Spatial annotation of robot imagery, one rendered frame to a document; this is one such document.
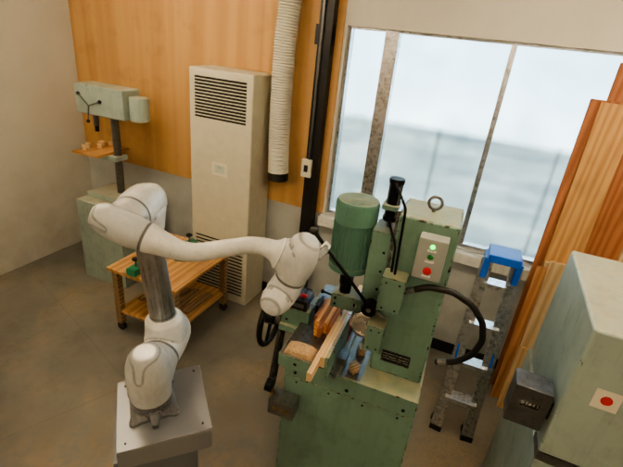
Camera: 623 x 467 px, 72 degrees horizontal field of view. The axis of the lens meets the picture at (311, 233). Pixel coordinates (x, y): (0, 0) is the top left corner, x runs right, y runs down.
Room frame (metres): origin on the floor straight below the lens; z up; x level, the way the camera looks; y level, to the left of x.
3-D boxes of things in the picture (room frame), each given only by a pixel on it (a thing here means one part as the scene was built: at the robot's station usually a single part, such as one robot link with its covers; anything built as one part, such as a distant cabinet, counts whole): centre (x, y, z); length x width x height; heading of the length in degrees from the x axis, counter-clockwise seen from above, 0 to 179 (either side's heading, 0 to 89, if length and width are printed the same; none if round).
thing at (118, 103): (3.27, 1.59, 0.79); 0.62 x 0.48 x 1.58; 70
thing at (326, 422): (1.57, -0.29, 0.35); 0.58 x 0.45 x 0.71; 72
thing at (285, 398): (1.40, 0.04, 0.58); 0.12 x 0.08 x 0.08; 72
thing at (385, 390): (1.57, -0.29, 0.76); 0.57 x 0.45 x 0.09; 72
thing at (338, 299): (1.60, -0.19, 1.03); 0.14 x 0.07 x 0.09; 72
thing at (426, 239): (1.37, -0.43, 1.40); 0.10 x 0.06 x 0.16; 72
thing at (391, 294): (1.39, -0.33, 1.22); 0.09 x 0.08 x 0.15; 72
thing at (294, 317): (1.66, 0.01, 0.91); 0.15 x 0.14 x 0.09; 162
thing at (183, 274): (2.65, 0.97, 0.32); 0.66 x 0.57 x 0.64; 159
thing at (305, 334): (1.63, -0.07, 0.87); 0.61 x 0.30 x 0.06; 162
